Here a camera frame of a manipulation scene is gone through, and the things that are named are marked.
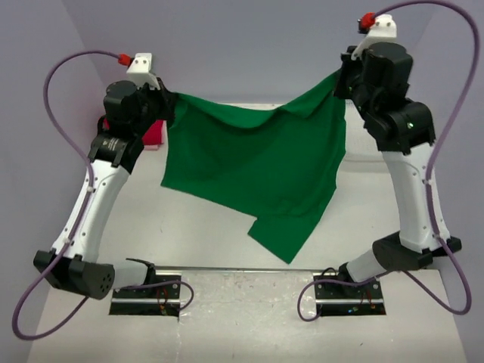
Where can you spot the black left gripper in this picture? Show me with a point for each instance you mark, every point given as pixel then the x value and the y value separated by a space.
pixel 167 98

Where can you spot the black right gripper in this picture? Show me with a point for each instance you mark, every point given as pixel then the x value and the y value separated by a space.
pixel 340 89

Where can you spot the green t shirt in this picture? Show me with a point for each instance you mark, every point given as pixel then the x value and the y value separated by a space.
pixel 278 166

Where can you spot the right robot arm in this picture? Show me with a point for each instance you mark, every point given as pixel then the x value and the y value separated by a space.
pixel 405 136

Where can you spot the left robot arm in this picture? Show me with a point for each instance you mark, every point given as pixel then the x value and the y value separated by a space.
pixel 72 263

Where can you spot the red folded t shirt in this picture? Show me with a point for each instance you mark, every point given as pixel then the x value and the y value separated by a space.
pixel 152 139

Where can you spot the white plastic basket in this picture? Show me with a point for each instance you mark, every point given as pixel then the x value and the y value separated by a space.
pixel 360 146

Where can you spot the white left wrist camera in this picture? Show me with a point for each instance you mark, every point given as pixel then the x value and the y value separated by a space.
pixel 139 71

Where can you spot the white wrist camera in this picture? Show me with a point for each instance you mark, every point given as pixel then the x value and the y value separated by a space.
pixel 381 28
pixel 139 71

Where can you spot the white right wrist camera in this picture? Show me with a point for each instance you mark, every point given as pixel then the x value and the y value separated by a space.
pixel 381 28

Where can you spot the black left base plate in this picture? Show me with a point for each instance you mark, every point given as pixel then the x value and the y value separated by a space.
pixel 158 301

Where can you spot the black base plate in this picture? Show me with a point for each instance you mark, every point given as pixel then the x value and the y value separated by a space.
pixel 158 301
pixel 335 300

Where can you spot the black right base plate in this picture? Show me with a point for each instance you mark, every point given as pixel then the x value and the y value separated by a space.
pixel 335 300

